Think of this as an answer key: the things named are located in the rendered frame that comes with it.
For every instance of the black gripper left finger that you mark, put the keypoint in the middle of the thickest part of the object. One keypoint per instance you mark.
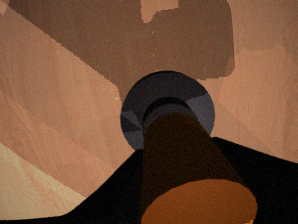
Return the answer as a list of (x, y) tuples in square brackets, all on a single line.
[(117, 201)]

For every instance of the orange tapered knob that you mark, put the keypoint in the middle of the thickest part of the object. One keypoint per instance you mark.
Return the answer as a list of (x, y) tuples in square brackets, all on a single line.
[(186, 179)]

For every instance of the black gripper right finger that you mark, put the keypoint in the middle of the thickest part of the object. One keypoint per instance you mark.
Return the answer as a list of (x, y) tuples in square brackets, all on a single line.
[(273, 181)]

